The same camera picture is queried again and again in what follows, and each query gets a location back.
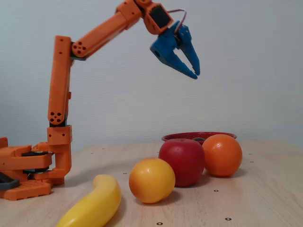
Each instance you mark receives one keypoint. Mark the red speckled bowl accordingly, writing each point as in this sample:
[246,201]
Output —
[180,136]

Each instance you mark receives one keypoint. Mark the orange toy orange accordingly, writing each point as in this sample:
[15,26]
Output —
[222,154]

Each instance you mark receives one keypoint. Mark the dark grey table clamp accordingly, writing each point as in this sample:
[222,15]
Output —
[9,184]

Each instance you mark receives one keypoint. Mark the red toy apple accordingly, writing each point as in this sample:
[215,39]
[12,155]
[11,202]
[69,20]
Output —
[184,163]

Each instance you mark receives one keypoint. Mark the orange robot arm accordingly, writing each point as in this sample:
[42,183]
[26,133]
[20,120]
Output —
[60,82]

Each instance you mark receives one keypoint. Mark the yellow orange toy peach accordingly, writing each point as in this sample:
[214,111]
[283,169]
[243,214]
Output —
[151,180]

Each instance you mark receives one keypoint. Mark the blue gripper body with servo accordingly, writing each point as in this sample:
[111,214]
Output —
[166,46]

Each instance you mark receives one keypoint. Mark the yellow toy banana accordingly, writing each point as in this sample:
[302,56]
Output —
[94,205]

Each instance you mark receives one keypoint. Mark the orange robot base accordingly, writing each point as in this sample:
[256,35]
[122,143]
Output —
[23,191]

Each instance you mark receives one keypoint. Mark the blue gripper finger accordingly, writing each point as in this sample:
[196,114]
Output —
[181,65]
[189,47]

